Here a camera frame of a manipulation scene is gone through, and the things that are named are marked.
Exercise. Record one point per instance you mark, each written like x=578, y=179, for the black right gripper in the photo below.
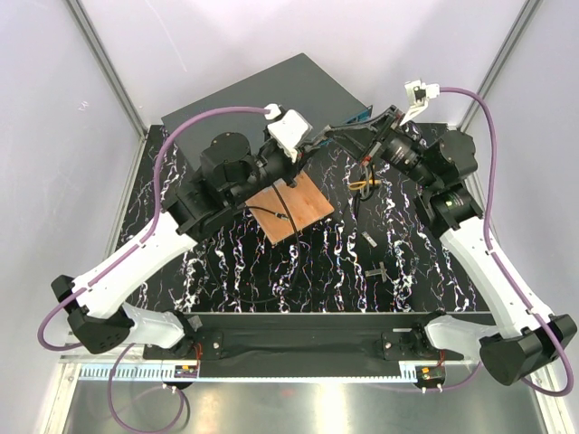
x=358, y=138

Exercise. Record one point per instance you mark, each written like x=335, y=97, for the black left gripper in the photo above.
x=304, y=151

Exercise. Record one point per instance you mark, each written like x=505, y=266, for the silver SFP module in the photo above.
x=369, y=239

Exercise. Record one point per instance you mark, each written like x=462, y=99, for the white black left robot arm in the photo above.
x=229, y=175

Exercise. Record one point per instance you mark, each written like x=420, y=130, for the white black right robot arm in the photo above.
x=527, y=335

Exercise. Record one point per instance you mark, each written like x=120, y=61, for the wooden board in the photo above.
x=306, y=203

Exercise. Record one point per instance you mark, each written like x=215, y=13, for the right orange connector block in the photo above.
x=431, y=373

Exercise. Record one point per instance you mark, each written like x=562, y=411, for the orange connector block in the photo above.
x=187, y=371
x=431, y=373

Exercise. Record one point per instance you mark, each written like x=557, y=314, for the left orange connector block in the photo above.
x=187, y=371

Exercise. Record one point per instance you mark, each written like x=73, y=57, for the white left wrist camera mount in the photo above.
x=288, y=128

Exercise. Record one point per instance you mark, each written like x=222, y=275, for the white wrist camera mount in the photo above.
x=419, y=95
x=288, y=128

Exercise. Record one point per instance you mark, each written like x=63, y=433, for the dark grey network switch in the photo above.
x=297, y=83

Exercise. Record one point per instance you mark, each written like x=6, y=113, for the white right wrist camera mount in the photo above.
x=419, y=95

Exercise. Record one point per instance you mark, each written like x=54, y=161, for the left aluminium frame post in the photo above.
x=97, y=48

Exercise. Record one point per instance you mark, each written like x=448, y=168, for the aluminium frame post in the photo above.
x=513, y=37
x=97, y=48

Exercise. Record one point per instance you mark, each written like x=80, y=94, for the right aluminium frame post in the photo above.
x=513, y=37

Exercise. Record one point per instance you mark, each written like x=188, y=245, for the aluminium frame rail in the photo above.
x=154, y=364

